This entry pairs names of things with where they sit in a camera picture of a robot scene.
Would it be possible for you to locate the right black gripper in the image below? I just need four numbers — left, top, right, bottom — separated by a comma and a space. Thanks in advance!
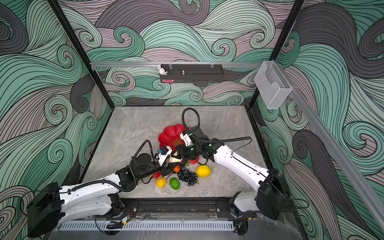
170, 143, 203, 160

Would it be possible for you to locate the red fake apple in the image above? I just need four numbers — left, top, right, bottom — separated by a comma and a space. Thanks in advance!
189, 157, 200, 165

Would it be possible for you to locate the red flower-shaped fruit bowl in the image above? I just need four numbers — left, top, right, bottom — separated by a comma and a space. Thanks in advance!
158, 124, 185, 150

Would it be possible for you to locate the dark maroon fake fruit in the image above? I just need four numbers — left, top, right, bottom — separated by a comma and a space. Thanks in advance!
179, 160, 189, 168

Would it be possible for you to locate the cream fake pear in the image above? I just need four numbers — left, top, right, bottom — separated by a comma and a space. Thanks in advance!
168, 157, 182, 164

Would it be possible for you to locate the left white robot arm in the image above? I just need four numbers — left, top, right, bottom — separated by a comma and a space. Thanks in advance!
27, 153, 170, 238

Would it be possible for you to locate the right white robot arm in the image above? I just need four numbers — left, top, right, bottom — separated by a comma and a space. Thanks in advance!
173, 143, 289, 220

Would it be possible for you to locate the red fake mango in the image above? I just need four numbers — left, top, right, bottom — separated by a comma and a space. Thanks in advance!
154, 172, 162, 179

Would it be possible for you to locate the large yellow fake lemon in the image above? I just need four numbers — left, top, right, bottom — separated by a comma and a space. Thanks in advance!
196, 165, 212, 178

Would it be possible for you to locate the dark fake grape bunch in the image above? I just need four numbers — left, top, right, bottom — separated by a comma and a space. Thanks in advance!
177, 168, 198, 186

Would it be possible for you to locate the small yellow fake lemon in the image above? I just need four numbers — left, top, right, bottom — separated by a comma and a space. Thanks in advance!
156, 177, 167, 188

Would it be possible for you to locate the green fake lime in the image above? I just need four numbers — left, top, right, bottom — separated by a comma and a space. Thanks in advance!
170, 178, 180, 190

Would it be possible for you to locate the small white figurine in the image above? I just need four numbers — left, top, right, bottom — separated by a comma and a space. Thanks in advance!
157, 65, 168, 75

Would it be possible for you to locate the left black cable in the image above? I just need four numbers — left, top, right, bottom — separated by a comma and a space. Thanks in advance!
59, 139, 156, 193

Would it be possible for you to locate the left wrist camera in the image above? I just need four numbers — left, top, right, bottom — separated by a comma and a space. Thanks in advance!
155, 146, 173, 166

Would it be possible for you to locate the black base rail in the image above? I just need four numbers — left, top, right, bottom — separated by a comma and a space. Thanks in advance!
119, 197, 298, 219

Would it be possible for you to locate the right black cable loop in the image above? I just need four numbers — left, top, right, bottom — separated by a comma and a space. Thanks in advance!
181, 107, 253, 144

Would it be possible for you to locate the white slotted cable duct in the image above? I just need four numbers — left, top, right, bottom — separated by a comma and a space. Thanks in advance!
60, 220, 234, 232

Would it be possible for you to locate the black wall shelf tray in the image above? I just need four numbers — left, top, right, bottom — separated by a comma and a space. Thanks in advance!
159, 65, 224, 86

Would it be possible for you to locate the aluminium wall rail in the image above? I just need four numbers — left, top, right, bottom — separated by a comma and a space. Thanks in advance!
90, 61, 263, 69

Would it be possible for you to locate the clear plastic wall bin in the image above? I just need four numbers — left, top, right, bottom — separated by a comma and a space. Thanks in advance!
255, 61, 292, 110

